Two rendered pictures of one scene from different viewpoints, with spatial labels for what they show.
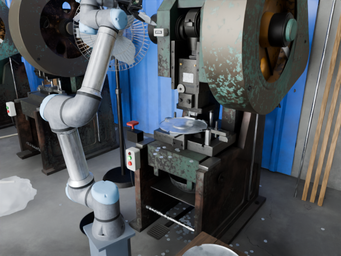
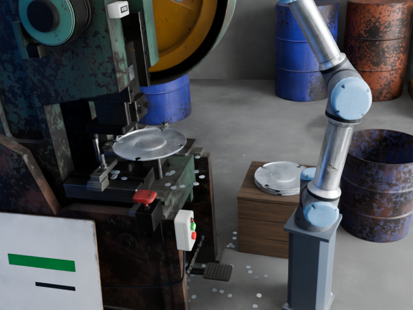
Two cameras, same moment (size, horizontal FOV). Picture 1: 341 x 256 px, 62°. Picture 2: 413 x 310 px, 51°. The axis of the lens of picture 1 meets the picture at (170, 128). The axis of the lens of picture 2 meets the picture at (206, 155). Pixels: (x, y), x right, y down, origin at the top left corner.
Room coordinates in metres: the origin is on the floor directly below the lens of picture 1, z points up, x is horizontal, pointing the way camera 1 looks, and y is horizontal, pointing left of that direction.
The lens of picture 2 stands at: (2.01, 1.45, 1.50)
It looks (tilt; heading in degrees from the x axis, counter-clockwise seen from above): 27 degrees down; 248
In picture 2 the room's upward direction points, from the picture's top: 4 degrees counter-clockwise
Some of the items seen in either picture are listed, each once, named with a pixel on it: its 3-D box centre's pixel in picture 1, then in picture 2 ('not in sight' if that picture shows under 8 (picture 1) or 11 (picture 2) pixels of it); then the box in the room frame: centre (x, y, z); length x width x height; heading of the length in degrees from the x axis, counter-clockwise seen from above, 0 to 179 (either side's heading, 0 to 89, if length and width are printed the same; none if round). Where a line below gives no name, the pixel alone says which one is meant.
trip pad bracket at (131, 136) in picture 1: (135, 142); (151, 226); (1.74, 0.23, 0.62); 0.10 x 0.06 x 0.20; 51
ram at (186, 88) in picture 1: (192, 81); (120, 80); (1.69, -0.13, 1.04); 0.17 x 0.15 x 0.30; 141
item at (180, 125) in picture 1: (182, 125); (149, 143); (1.62, -0.08, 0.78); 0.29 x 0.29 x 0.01
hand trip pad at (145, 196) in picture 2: (133, 127); (145, 203); (1.75, 0.25, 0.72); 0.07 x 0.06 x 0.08; 141
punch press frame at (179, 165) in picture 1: (207, 108); (86, 130); (1.84, -0.25, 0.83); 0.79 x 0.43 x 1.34; 141
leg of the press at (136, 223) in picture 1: (174, 150); (72, 245); (2.00, -0.03, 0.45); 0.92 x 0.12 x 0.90; 141
